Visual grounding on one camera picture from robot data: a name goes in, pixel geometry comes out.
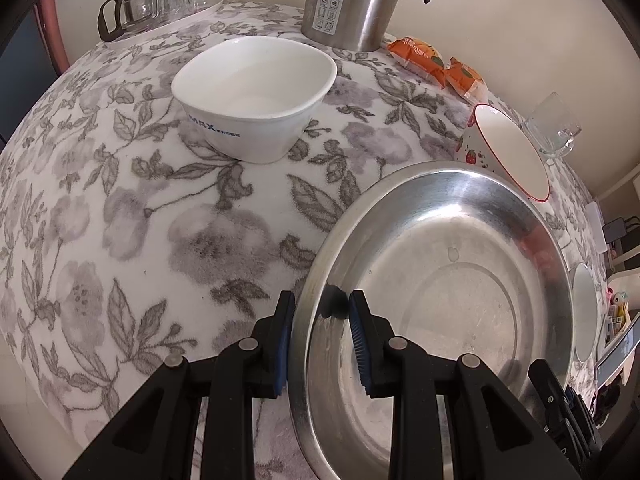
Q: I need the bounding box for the pink door frame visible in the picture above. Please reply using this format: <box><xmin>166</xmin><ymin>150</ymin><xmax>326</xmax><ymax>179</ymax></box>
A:
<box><xmin>35</xmin><ymin>2</ymin><xmax>69</xmax><ymax>73</ymax></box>

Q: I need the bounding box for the glass coffee pot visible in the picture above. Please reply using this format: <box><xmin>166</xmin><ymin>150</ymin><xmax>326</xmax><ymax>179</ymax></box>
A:
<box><xmin>98</xmin><ymin>0</ymin><xmax>160</xmax><ymax>42</ymax></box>

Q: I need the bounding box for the dark grey box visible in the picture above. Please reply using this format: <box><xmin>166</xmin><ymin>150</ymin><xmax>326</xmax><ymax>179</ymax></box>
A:
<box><xmin>602</xmin><ymin>217</ymin><xmax>629</xmax><ymax>256</ymax></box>

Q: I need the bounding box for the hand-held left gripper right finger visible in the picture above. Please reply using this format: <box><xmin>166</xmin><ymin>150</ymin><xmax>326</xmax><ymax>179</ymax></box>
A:
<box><xmin>348</xmin><ymin>289</ymin><xmax>583</xmax><ymax>480</ymax></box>

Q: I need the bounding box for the white round plate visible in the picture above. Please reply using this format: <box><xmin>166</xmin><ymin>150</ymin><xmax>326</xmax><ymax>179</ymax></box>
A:
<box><xmin>571</xmin><ymin>262</ymin><xmax>599</xmax><ymax>364</ymax></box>

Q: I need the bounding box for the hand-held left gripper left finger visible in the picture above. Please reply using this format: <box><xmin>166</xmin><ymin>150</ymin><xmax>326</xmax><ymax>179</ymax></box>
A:
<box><xmin>62</xmin><ymin>290</ymin><xmax>297</xmax><ymax>480</ymax></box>

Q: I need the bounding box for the white square bowl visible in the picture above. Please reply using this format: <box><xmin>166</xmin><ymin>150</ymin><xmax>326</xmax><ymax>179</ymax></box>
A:
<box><xmin>171</xmin><ymin>36</ymin><xmax>337</xmax><ymax>164</ymax></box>

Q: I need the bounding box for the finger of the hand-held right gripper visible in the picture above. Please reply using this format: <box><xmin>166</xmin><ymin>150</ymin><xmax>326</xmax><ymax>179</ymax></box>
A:
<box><xmin>564</xmin><ymin>385</ymin><xmax>602</xmax><ymax>463</ymax></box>
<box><xmin>528</xmin><ymin>358</ymin><xmax>570</xmax><ymax>443</ymax></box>

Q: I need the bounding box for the dark blue door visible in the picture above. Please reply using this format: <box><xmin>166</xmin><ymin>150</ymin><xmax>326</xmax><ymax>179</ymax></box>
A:
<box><xmin>0</xmin><ymin>15</ymin><xmax>57</xmax><ymax>146</ymax></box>

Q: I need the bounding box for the stainless steel thermos jug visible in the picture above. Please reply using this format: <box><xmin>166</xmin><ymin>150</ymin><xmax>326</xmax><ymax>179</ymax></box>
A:
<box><xmin>300</xmin><ymin>0</ymin><xmax>450</xmax><ymax>53</ymax></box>

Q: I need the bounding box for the white serving tray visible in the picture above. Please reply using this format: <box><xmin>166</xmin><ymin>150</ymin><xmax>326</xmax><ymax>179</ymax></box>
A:
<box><xmin>107</xmin><ymin>0</ymin><xmax>224</xmax><ymax>47</ymax></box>

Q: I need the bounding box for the clear glass mug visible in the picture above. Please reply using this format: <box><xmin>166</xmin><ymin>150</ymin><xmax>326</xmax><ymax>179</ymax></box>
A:
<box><xmin>522</xmin><ymin>91</ymin><xmax>583</xmax><ymax>158</ymax></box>

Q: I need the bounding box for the strawberry print bowl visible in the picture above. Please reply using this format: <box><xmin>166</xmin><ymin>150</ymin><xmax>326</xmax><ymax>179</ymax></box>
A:
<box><xmin>454</xmin><ymin>103</ymin><xmax>551</xmax><ymax>204</ymax></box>

